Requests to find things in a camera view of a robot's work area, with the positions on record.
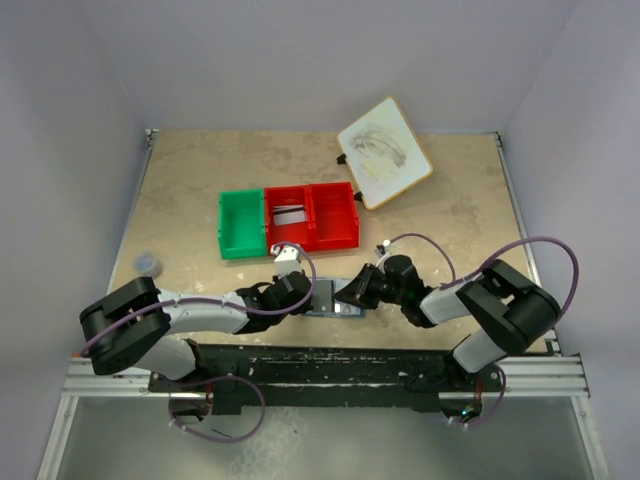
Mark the green plastic bin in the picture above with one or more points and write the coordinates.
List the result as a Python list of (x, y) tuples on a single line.
[(241, 224)]

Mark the red double plastic bin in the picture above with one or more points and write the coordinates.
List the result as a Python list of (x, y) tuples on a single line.
[(332, 218)]

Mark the white board wooden frame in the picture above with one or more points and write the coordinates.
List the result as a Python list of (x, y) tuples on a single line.
[(384, 154)]

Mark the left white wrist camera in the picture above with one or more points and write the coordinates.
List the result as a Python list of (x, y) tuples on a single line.
[(287, 259)]

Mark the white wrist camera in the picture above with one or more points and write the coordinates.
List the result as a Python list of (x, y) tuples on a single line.
[(383, 251), (287, 259)]

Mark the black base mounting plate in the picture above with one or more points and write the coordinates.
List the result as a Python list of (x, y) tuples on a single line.
[(419, 380)]

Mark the blue card holder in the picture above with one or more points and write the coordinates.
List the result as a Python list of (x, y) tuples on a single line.
[(324, 304)]

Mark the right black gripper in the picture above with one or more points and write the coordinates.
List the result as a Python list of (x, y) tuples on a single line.
[(357, 291)]

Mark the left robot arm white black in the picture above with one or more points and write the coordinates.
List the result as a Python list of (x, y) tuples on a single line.
[(138, 324)]

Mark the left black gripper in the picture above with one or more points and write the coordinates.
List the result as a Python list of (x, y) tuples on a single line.
[(304, 309)]

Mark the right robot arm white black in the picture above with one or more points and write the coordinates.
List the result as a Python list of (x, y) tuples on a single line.
[(512, 312)]

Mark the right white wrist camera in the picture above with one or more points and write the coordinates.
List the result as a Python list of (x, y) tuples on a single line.
[(383, 251)]

